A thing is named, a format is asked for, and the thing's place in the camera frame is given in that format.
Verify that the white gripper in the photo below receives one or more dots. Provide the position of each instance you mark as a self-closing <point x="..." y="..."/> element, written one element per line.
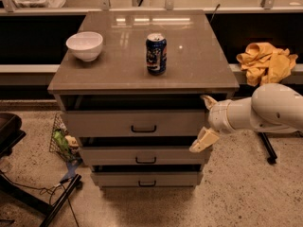
<point x="217" y="116"/>

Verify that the grey top drawer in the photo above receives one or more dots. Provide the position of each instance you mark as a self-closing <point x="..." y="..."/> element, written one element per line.
<point x="137" y="115"/>

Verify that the grey drawer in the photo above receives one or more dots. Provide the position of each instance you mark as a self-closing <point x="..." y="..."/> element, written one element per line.
<point x="147" y="176"/>
<point x="137" y="115"/>
<point x="159" y="150"/>

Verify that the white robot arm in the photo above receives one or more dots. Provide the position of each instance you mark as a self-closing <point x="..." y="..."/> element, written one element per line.
<point x="272" y="107"/>

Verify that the grey bottom drawer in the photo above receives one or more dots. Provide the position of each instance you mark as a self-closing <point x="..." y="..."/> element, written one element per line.
<point x="147" y="176"/>

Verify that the grey drawer cabinet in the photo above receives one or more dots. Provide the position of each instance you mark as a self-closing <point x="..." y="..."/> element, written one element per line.
<point x="195" y="62"/>

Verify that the grey middle drawer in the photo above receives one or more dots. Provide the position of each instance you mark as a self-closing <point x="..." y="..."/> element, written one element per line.
<point x="159" y="150"/>

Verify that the yellow crumpled cloth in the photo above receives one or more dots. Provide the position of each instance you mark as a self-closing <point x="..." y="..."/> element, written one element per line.
<point x="264" y="63"/>

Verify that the blue soda can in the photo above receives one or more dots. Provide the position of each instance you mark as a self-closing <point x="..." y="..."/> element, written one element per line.
<point x="156" y="53"/>

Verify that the white ceramic bowl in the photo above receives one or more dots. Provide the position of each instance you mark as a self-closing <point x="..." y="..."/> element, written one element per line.
<point x="85" y="46"/>

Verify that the blue tape piece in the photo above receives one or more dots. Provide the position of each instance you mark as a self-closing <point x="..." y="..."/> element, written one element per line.
<point x="71" y="170"/>

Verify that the green item in basket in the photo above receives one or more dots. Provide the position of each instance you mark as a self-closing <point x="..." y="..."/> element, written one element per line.
<point x="60" y="140"/>

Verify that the black chair base left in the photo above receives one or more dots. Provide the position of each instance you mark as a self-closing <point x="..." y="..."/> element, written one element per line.
<point x="10" y="135"/>

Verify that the wire mesh basket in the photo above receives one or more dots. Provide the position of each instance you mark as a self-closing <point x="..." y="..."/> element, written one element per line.
<point x="72" y="142"/>

